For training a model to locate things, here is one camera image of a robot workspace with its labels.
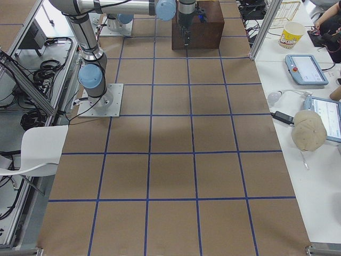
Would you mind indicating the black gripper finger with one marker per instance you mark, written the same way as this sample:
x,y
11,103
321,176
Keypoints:
x,y
186,37
181,31

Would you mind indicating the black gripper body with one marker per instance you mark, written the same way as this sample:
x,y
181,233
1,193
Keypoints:
x,y
184,17

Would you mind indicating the dark wooden drawer cabinet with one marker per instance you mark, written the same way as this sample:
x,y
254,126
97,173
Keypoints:
x,y
203,35

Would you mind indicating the white light bulb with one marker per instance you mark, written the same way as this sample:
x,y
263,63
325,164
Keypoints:
x,y
274,97

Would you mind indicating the popcorn bucket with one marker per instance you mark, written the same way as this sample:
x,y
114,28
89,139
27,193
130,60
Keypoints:
x,y
291,34

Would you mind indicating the teach pendant far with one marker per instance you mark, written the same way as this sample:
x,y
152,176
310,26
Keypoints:
x,y
305,70

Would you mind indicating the teach pendant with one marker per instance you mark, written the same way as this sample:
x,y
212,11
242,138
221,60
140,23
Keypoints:
x,y
305,70
329,111

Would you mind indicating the black power adapter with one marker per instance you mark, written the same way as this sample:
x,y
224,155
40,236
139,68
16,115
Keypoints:
x,y
282,117

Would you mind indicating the person in black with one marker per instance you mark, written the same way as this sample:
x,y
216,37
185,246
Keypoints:
x,y
328,26

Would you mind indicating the beige cap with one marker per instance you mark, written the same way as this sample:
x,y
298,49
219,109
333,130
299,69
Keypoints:
x,y
309,132

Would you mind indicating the teach pendant near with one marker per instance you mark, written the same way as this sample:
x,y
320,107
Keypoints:
x,y
329,111

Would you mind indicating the white chair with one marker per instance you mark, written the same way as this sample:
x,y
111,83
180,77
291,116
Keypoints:
x,y
41,150

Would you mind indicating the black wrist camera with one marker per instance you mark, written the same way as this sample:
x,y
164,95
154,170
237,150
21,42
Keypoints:
x,y
201,14

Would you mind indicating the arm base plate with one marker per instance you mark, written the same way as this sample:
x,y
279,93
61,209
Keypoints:
x,y
103,31
108,106

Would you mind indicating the aluminium frame post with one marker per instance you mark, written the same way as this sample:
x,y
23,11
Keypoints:
x,y
268,19

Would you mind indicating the gold wire rack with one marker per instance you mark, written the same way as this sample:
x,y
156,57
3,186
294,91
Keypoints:
x,y
286,12

